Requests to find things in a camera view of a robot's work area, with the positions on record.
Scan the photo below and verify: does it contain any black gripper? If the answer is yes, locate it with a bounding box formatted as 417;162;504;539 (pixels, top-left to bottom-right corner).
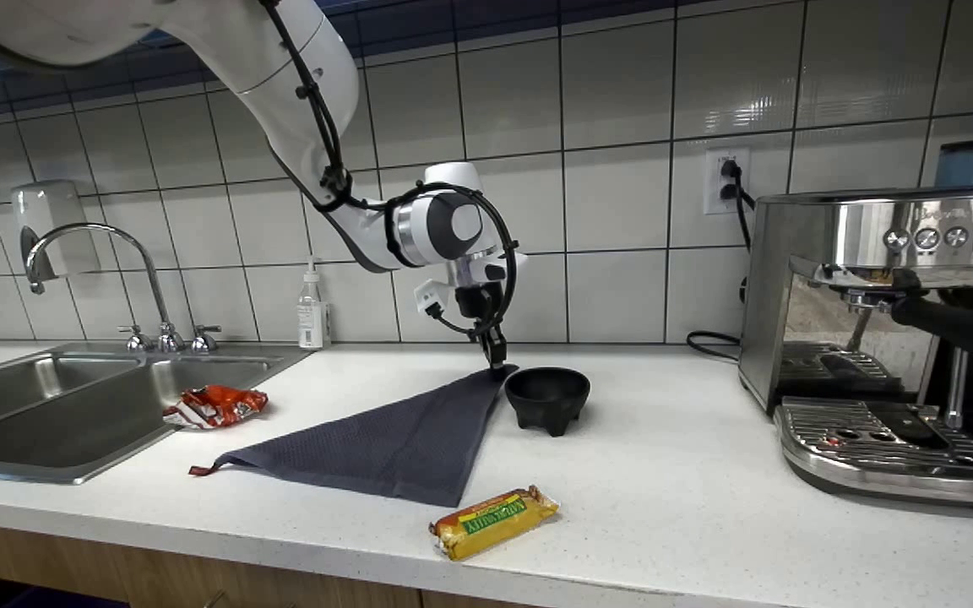
449;276;514;373

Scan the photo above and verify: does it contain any grey waffle towel red tag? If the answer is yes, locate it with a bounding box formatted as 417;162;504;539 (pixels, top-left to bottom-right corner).
185;363;517;512

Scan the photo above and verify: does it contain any black bowl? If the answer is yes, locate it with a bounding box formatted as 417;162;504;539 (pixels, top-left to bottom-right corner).
504;365;596;440

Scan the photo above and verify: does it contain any yellow green granola bar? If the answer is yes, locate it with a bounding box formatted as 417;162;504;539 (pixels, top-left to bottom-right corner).
430;484;564;566

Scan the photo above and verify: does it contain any clear soap pump bottle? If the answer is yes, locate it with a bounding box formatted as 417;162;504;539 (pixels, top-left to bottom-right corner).
293;256;336;351

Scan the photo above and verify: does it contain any red chips bag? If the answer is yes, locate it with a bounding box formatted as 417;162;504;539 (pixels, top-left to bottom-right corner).
164;383;274;436

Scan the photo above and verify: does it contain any stainless espresso machine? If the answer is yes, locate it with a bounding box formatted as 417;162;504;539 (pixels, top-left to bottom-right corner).
738;186;973;507

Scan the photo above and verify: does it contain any wooden cabinet front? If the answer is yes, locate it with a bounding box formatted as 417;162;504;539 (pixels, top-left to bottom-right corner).
0;518;514;608

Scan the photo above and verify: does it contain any stainless steel sink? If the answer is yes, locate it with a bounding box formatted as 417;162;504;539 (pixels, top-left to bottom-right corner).
0;343;312;487

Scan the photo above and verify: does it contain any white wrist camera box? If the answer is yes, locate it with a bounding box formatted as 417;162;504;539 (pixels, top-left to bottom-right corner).
414;244;530;333

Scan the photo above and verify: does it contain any black power plug cable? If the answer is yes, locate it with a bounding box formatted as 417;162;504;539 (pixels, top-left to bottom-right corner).
682;158;761;363

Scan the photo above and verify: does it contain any white wall power outlet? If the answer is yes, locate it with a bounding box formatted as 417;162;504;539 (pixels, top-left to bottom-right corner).
700;148;754;221

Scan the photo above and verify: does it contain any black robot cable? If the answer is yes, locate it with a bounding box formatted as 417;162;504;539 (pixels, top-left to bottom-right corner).
262;0;525;343

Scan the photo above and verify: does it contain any chrome faucet handle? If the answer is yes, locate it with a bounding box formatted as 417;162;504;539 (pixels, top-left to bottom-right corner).
20;221;226;356

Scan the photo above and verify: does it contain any white wall soap dispenser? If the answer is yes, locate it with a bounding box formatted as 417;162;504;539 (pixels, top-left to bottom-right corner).
8;181;103;283

